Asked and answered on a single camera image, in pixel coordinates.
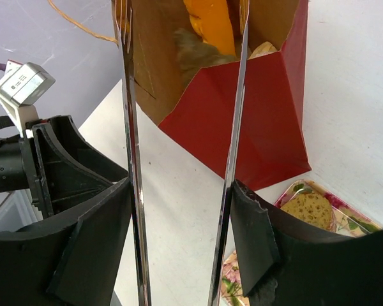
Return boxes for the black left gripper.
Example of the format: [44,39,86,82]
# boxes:
[0,115,131,305]

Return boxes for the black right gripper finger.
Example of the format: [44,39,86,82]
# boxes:
[230,181,383,305]

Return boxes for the red paper bag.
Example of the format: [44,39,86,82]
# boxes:
[131,1,310,190]

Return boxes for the small oval bread roll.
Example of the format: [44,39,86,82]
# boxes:
[249,41,278,59]

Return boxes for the brown chocolate figure bread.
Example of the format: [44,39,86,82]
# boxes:
[174,28,239,90]

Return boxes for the braided twisted bread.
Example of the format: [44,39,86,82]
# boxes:
[183,0,236,55]

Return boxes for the metal serving tongs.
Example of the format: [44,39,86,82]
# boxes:
[112,1,235,305]

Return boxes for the toast slice bread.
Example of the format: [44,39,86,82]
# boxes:
[280,193,334,231]

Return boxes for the floral serving tray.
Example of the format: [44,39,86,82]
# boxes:
[221,179,382,305]

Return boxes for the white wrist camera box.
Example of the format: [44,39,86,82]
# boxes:
[0,60,56,137]

